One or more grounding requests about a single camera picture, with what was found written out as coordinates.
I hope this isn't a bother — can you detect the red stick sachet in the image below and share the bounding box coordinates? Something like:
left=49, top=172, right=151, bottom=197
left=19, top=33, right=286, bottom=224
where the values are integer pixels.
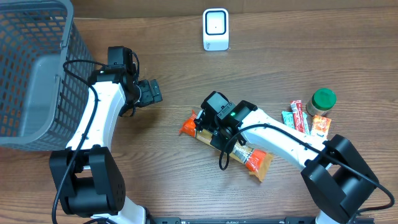
left=290, top=100, right=305, bottom=133

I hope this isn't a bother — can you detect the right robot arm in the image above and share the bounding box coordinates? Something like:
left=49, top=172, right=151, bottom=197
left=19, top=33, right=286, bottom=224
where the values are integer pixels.
left=194, top=91, right=379, bottom=223

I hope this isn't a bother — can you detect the teal tissue packet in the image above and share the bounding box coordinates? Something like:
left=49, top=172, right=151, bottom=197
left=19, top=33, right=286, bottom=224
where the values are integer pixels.
left=282, top=111, right=311, bottom=135

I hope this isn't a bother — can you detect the green lid jar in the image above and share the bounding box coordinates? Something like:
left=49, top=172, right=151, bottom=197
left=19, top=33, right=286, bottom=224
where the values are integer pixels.
left=306, top=88, right=336, bottom=116

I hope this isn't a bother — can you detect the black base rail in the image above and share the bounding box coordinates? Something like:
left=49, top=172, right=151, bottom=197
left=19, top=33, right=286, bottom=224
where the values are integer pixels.
left=149, top=216, right=376, bottom=224

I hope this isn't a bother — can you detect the grey plastic shopping basket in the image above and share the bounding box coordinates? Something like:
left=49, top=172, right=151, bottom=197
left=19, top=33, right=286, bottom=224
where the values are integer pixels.
left=1, top=0, right=94, bottom=151

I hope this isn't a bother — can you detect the left black cable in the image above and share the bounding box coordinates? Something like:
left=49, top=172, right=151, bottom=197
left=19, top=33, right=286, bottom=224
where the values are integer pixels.
left=51, top=59, right=108, bottom=224

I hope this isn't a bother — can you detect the black cable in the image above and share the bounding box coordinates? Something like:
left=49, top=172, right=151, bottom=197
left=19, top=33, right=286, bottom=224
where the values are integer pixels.
left=51, top=59, right=108, bottom=224
left=218, top=123, right=396, bottom=215

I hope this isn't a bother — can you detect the orange spaghetti pasta packet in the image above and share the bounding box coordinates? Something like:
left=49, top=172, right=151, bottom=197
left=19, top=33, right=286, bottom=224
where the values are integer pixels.
left=179, top=110, right=274, bottom=182

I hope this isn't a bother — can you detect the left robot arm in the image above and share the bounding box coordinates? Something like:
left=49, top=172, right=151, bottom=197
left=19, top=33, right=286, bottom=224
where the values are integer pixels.
left=49, top=46, right=162, bottom=224

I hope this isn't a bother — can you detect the small orange carton box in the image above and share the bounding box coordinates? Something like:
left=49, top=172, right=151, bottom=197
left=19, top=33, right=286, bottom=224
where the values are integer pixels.
left=311, top=115, right=331, bottom=139

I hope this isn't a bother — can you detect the right black cable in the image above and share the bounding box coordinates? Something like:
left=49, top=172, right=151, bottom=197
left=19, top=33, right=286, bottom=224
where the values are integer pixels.
left=218, top=123, right=396, bottom=215

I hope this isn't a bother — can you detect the white barcode scanner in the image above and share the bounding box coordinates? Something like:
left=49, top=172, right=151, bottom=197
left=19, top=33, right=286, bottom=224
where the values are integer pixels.
left=202, top=8, right=229, bottom=51

